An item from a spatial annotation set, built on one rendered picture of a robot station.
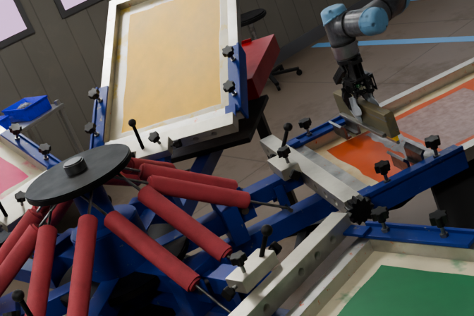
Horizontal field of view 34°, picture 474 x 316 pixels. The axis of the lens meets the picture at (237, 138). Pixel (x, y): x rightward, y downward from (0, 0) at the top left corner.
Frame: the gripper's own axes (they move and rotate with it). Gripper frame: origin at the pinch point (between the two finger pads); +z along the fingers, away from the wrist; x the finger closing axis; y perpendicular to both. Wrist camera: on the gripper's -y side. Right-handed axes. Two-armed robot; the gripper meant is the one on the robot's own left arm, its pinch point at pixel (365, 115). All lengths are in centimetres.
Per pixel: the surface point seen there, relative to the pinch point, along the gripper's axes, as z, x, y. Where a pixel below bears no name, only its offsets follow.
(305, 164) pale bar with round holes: 5.1, -23.5, 1.3
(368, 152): 13.7, -1.2, -4.7
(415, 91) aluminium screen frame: 10.5, 29.6, -25.5
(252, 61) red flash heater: -2, 0, -108
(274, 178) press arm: 5.1, -33.7, 0.5
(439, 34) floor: 109, 217, -353
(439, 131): 13.7, 19.4, 4.7
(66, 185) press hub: -23, -88, 8
